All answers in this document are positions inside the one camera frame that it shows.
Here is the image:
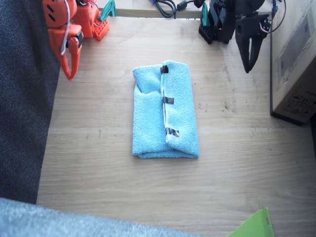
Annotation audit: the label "light blue towel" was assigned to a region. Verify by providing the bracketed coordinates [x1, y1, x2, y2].
[131, 59, 200, 159]

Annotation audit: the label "brown cardboard box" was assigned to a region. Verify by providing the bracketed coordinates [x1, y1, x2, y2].
[270, 0, 316, 126]

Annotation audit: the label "green table clamp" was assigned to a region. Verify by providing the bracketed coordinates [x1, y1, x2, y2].
[200, 2, 210, 27]
[99, 0, 117, 22]

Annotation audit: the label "grey fuzzy fabric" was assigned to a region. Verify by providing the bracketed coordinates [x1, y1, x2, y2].
[0, 197, 207, 237]

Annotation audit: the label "orange arm servo wire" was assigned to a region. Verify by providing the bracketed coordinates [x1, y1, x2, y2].
[60, 0, 72, 55]

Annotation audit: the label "black arm servo wire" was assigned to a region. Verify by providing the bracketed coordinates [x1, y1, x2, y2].
[268, 0, 287, 34]

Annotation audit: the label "black cable with ferrite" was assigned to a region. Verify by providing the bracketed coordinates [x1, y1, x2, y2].
[150, 0, 210, 19]

